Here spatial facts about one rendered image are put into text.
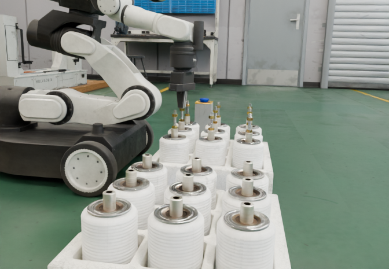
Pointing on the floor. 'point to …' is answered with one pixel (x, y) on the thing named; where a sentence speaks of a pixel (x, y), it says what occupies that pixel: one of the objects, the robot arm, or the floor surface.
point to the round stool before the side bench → (141, 61)
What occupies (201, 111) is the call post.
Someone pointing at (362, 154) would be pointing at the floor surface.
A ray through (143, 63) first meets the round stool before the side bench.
